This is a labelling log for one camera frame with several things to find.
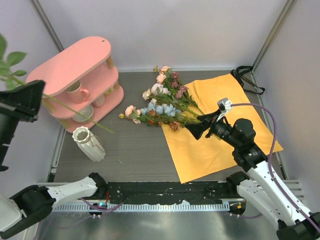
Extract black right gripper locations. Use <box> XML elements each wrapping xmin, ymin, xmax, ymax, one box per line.
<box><xmin>185</xmin><ymin>108</ymin><xmax>241</xmax><ymax>149</ymax></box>

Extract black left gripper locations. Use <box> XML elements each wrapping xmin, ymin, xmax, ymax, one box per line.
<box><xmin>0</xmin><ymin>77</ymin><xmax>53</xmax><ymax>166</ymax></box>

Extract pink rose flower stem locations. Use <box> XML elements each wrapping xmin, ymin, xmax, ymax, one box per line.
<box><xmin>0</xmin><ymin>33</ymin><xmax>115</xmax><ymax>134</ymax></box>

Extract orange yellow wrapping paper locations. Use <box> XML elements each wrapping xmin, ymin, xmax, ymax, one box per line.
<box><xmin>162</xmin><ymin>74</ymin><xmax>274</xmax><ymax>183</ymax></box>

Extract peach rose flower stem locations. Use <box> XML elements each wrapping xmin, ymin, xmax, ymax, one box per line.
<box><xmin>142</xmin><ymin>66</ymin><xmax>202</xmax><ymax>117</ymax></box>

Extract black ribbon strap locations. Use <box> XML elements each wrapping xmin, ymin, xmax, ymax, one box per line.
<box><xmin>229</xmin><ymin>65</ymin><xmax>266</xmax><ymax>95</ymax></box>

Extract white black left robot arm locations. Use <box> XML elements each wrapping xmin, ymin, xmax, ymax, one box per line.
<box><xmin>0</xmin><ymin>80</ymin><xmax>108</xmax><ymax>240</ymax></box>

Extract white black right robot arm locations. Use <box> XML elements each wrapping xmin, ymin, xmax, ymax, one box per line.
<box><xmin>185</xmin><ymin>110</ymin><xmax>320</xmax><ymax>240</ymax></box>

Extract white ribbed ceramic vase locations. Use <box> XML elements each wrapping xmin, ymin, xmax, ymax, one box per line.
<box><xmin>72</xmin><ymin>126</ymin><xmax>106</xmax><ymax>162</ymax></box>

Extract rust brown rose stem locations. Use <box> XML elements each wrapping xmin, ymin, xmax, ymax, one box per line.
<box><xmin>118</xmin><ymin>105</ymin><xmax>195</xmax><ymax>132</ymax></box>

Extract mauve rose flower stem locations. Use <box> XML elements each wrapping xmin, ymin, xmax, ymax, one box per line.
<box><xmin>167</xmin><ymin>71</ymin><xmax>203</xmax><ymax>113</ymax></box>

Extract blue flower stem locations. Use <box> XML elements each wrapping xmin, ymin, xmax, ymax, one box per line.
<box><xmin>137</xmin><ymin>101</ymin><xmax>199</xmax><ymax>124</ymax></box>

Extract pink mug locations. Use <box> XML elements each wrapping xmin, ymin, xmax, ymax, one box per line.
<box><xmin>65</xmin><ymin>80</ymin><xmax>90</xmax><ymax>104</ymax></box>

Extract pink three-tier shelf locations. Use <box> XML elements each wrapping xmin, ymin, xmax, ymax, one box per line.
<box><xmin>26</xmin><ymin>36</ymin><xmax>124</xmax><ymax>133</ymax></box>

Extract beige bowl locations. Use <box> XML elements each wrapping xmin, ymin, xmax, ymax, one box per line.
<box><xmin>72</xmin><ymin>104</ymin><xmax>94</xmax><ymax>123</ymax></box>

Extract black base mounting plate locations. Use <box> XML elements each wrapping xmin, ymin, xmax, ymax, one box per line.
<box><xmin>103</xmin><ymin>181</ymin><xmax>241</xmax><ymax>205</ymax></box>

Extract pink faceted cup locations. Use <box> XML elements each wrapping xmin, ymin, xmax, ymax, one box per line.
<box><xmin>92</xmin><ymin>94</ymin><xmax>106</xmax><ymax>108</ymax></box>

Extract green mug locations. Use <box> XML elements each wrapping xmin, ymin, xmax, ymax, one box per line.
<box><xmin>103</xmin><ymin>87</ymin><xmax>114</xmax><ymax>96</ymax></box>

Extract white slotted cable duct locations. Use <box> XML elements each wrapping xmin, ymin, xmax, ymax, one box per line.
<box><xmin>53</xmin><ymin>201</ymin><xmax>230</xmax><ymax>213</ymax></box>

